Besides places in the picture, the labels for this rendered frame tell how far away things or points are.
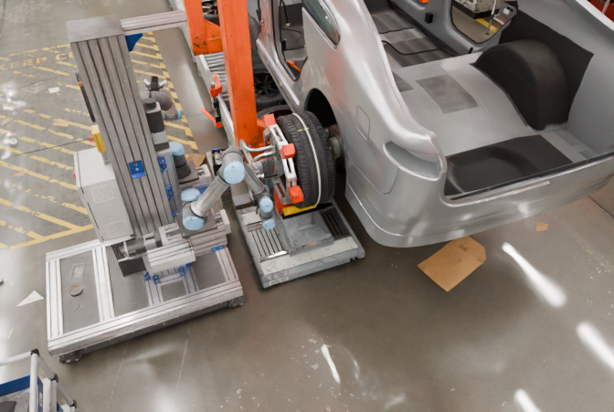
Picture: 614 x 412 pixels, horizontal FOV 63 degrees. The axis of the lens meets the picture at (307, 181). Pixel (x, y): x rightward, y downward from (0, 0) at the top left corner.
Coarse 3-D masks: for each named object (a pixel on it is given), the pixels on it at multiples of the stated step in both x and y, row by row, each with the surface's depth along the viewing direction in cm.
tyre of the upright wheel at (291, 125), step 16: (304, 112) 342; (288, 128) 325; (304, 128) 325; (320, 128) 326; (304, 144) 319; (320, 144) 322; (304, 160) 318; (320, 160) 321; (304, 176) 319; (320, 176) 323; (304, 192) 326
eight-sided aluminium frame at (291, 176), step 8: (272, 128) 335; (264, 136) 356; (272, 136) 332; (280, 136) 330; (264, 144) 364; (280, 144) 321; (280, 152) 323; (288, 160) 324; (288, 176) 320; (296, 176) 323; (272, 184) 369; (280, 184) 367; (288, 184) 323; (296, 184) 326; (280, 192) 361; (288, 192) 328; (280, 200) 360; (288, 200) 333
